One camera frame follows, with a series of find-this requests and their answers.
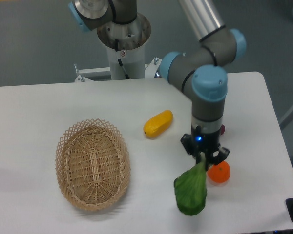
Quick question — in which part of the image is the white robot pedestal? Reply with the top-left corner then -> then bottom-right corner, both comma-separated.
74,13 -> 162,82

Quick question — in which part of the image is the yellow mango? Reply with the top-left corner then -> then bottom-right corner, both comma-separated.
143,110 -> 173,138

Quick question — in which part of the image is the black cable on pedestal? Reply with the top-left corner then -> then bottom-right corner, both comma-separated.
114,39 -> 131,80

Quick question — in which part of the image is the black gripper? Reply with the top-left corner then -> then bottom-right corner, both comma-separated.
180,116 -> 230,170

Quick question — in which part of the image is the green bok choy vegetable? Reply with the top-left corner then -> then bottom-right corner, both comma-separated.
173,156 -> 207,216

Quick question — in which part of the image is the dark red round object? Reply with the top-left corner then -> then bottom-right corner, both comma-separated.
220,124 -> 226,135

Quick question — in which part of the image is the woven wicker basket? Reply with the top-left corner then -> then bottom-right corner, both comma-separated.
55,119 -> 131,211

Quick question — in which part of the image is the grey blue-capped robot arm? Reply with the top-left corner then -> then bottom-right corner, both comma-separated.
68,0 -> 246,168

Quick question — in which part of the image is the orange tangerine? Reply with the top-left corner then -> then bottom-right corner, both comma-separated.
207,161 -> 230,183

